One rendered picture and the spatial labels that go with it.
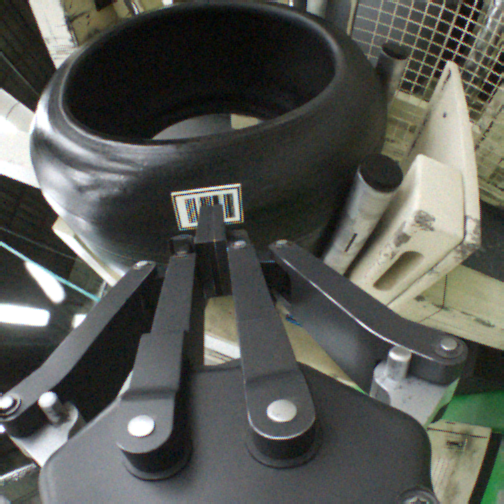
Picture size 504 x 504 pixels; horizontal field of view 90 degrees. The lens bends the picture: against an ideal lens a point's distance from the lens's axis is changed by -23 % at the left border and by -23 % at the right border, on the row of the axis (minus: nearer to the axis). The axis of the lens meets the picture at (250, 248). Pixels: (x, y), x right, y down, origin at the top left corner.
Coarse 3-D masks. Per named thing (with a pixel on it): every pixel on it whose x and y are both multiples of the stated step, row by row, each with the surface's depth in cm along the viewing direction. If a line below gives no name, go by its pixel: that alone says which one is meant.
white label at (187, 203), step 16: (176, 192) 27; (192, 192) 27; (208, 192) 28; (224, 192) 28; (240, 192) 28; (176, 208) 28; (192, 208) 28; (224, 208) 29; (240, 208) 29; (192, 224) 30
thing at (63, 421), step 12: (48, 396) 6; (48, 408) 6; (60, 408) 7; (72, 408) 7; (48, 420) 7; (60, 420) 6; (72, 420) 7; (84, 420) 7; (36, 432) 6; (48, 432) 6; (60, 432) 6; (72, 432) 6; (24, 444) 6; (36, 444) 6; (48, 444) 6; (60, 444) 6; (36, 456) 5; (48, 456) 5
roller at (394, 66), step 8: (384, 48) 40; (392, 48) 40; (400, 48) 40; (384, 56) 41; (392, 56) 40; (400, 56) 39; (384, 64) 42; (392, 64) 41; (400, 64) 40; (384, 72) 43; (392, 72) 42; (400, 72) 42; (384, 80) 44; (392, 80) 43; (384, 88) 45; (392, 88) 45; (392, 96) 47
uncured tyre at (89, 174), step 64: (192, 0) 49; (256, 0) 47; (64, 64) 40; (128, 64) 57; (192, 64) 66; (256, 64) 66; (320, 64) 56; (64, 128) 32; (128, 128) 67; (256, 128) 30; (320, 128) 31; (384, 128) 37; (64, 192) 31; (128, 192) 29; (256, 192) 30; (320, 192) 32; (128, 256) 36
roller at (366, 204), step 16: (368, 160) 29; (384, 160) 29; (368, 176) 28; (384, 176) 28; (400, 176) 28; (352, 192) 32; (368, 192) 29; (384, 192) 28; (352, 208) 33; (368, 208) 31; (384, 208) 31; (336, 224) 38; (352, 224) 35; (368, 224) 34; (336, 240) 40; (352, 240) 37; (336, 256) 42; (352, 256) 41
